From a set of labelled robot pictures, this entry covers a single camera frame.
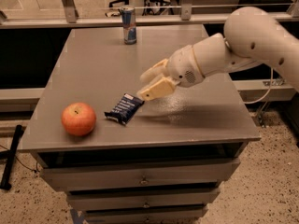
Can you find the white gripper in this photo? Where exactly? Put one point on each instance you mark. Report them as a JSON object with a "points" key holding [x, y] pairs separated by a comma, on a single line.
{"points": [[183, 66]]}

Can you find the blue rxbar wrapper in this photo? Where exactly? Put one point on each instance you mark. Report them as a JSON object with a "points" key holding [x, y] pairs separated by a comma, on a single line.
{"points": [[125, 109]]}

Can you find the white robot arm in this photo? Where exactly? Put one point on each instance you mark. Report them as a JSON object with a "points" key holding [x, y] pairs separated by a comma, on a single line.
{"points": [[250, 37]]}

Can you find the red apple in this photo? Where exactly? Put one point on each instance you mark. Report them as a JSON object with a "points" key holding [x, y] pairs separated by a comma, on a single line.
{"points": [[78, 119]]}

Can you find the grey metal railing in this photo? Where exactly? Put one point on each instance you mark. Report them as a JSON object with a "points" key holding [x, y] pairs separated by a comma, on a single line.
{"points": [[30, 14]]}

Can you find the blue silver energy drink can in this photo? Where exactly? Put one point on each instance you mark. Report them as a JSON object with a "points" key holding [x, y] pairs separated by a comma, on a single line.
{"points": [[128, 23]]}

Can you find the top drawer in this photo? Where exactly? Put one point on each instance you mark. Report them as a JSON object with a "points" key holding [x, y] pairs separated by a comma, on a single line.
{"points": [[140, 175]]}

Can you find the drawer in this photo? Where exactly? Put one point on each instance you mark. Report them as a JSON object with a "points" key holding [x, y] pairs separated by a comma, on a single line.
{"points": [[140, 175], [144, 215], [143, 199]]}

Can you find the bottom drawer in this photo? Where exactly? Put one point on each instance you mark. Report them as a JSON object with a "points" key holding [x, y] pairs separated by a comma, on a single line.
{"points": [[144, 215]]}

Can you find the middle drawer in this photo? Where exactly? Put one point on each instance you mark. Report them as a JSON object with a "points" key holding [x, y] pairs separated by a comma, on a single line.
{"points": [[143, 199]]}

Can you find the black bar on floor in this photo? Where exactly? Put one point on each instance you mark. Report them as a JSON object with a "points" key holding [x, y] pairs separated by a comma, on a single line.
{"points": [[9, 156]]}

